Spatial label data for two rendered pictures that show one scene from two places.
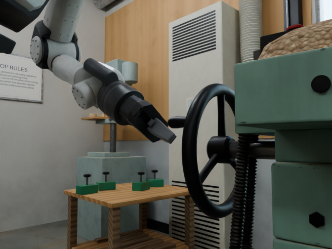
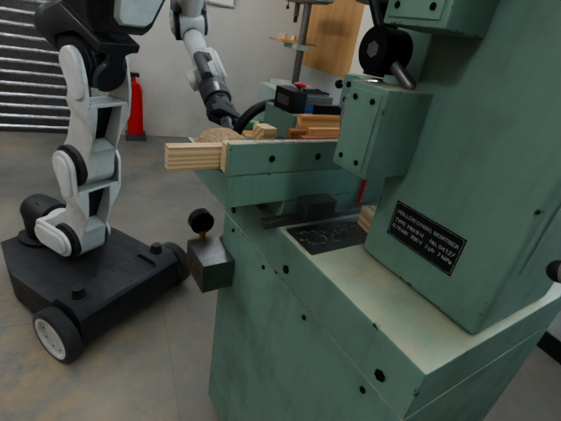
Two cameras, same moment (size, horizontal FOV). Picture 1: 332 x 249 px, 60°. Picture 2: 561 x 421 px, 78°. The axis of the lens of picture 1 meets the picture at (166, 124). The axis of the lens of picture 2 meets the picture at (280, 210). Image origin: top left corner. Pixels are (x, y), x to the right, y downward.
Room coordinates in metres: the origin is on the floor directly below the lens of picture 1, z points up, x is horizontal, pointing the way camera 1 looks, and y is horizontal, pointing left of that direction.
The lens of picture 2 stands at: (-0.33, -0.47, 1.12)
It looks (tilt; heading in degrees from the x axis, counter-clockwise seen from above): 27 degrees down; 16
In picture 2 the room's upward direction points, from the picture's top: 10 degrees clockwise
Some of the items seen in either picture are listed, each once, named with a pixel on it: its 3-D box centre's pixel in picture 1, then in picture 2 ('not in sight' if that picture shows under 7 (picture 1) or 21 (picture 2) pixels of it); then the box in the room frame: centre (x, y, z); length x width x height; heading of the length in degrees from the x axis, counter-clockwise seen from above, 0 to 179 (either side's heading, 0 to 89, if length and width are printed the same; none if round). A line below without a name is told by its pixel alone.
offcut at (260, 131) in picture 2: not in sight; (264, 133); (0.38, -0.19, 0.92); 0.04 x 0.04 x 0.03; 58
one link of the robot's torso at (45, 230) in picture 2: not in sight; (74, 230); (0.54, 0.64, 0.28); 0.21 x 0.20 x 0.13; 82
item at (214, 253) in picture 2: not in sight; (208, 262); (0.30, -0.12, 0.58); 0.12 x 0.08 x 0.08; 52
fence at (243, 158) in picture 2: not in sight; (361, 153); (0.38, -0.41, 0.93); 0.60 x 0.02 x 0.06; 142
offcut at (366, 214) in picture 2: not in sight; (373, 219); (0.32, -0.47, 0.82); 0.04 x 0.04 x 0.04; 38
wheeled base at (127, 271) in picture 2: not in sight; (81, 251); (0.54, 0.61, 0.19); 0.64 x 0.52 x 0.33; 82
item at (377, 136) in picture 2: not in sight; (379, 129); (0.19, -0.44, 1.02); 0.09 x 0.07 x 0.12; 142
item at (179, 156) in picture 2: not in sight; (316, 151); (0.34, -0.33, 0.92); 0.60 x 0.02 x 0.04; 142
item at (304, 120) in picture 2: not in sight; (325, 132); (0.44, -0.32, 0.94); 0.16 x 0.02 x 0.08; 142
